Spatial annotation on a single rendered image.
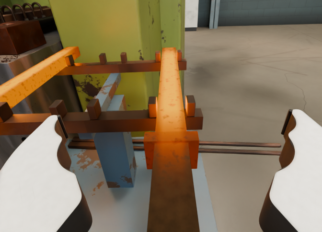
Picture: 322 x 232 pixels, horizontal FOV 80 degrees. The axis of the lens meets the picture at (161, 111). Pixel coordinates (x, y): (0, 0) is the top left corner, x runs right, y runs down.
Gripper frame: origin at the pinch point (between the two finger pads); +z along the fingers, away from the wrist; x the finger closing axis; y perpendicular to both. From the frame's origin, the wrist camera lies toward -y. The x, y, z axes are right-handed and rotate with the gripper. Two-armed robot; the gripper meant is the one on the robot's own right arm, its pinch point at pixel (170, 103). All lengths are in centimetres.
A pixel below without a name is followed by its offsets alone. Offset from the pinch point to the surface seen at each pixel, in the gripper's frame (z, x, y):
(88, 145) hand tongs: 30.2, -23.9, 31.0
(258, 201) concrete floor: 55, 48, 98
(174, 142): 1.5, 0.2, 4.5
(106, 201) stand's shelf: 13.8, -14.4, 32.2
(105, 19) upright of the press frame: 49, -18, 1
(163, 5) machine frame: 92, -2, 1
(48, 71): 23.1, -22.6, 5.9
